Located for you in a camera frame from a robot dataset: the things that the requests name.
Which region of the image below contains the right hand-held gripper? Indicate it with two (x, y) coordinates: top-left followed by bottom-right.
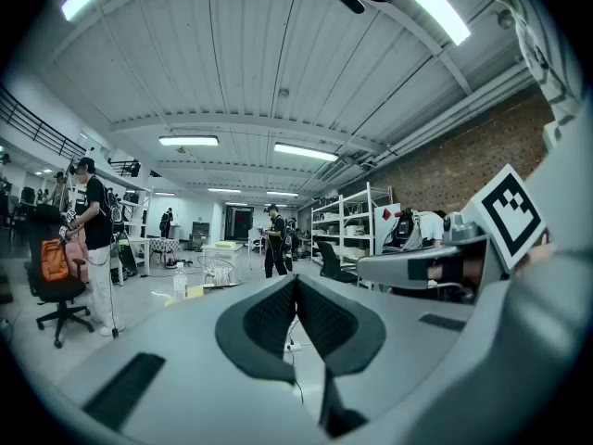
(356, 163), (549, 292)

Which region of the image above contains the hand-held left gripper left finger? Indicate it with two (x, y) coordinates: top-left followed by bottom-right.
(58, 273), (326, 445)

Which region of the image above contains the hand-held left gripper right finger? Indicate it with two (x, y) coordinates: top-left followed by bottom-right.
(296, 273), (477, 439)

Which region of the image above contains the white fridge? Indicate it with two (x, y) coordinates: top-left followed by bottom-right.
(372, 202), (404, 255)

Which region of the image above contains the black red backpack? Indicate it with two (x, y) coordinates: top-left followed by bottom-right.
(384, 207), (421, 252)

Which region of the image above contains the white metal shelving unit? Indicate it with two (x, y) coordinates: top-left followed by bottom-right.
(310, 182), (394, 269)

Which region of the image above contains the clear water bottle red label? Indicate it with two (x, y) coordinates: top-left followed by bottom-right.
(172, 261), (189, 302)

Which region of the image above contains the table with checkered cloth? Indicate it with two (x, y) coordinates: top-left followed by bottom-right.
(147, 237), (183, 267)

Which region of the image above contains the white table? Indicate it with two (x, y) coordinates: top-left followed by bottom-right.
(200, 242), (246, 283)
(112, 235), (152, 278)

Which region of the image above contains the pink jacket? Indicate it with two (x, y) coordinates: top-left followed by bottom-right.
(63, 228), (90, 283)

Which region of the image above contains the white shelf rack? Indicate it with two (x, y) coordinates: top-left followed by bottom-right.
(117, 186), (155, 240)

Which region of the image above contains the orange backpack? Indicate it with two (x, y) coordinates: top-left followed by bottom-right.
(40, 238), (71, 283)

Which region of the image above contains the black railing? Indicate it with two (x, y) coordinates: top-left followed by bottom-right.
(0, 84), (88, 158)

